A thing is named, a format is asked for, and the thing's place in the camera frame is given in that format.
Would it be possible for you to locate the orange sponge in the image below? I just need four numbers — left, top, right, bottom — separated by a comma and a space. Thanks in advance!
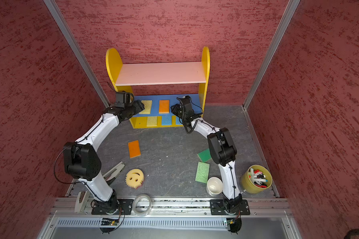
159, 100, 170, 114
128, 140, 141, 158

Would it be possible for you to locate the green scrub sponge dark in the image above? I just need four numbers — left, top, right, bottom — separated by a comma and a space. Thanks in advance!
197, 149, 211, 163

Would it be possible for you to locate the light green sponge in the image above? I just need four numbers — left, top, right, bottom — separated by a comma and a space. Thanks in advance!
195, 162, 210, 184

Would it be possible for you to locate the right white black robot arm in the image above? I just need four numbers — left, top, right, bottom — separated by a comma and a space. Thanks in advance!
171, 96, 243, 214

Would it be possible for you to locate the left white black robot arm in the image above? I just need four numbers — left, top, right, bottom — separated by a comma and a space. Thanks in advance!
60, 91, 145, 215

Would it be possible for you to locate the blue lower shelf board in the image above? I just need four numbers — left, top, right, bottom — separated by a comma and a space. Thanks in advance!
134, 94, 201, 117

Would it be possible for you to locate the yellow shelf unit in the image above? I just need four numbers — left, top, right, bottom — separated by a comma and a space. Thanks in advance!
106, 46, 210, 128

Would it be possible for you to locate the pink upper shelf board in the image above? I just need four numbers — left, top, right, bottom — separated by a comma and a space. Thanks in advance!
115, 62, 210, 86

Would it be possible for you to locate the grey stapler on table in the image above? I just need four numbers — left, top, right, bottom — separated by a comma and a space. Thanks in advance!
103, 161, 125, 185

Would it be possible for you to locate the yellow smiley face sponge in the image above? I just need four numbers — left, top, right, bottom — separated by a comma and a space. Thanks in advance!
125, 168, 145, 189

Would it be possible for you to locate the white ceramic mug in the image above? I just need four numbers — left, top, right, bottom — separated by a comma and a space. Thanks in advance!
206, 177, 223, 197

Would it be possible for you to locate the yellow cup with pens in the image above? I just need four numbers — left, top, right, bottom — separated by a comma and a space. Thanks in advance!
240, 165, 273, 194

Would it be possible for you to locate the beige stapler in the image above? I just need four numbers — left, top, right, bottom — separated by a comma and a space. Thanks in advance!
74, 190, 90, 214

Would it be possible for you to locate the clear tape roll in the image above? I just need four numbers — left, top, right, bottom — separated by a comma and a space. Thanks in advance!
132, 194, 153, 217

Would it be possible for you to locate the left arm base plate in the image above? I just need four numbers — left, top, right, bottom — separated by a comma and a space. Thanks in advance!
91, 199, 133, 216

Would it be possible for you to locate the aluminium rail front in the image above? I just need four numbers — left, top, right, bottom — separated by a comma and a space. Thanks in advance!
49, 197, 294, 218

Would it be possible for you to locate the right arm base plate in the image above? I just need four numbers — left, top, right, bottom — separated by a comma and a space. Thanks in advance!
209, 199, 250, 216

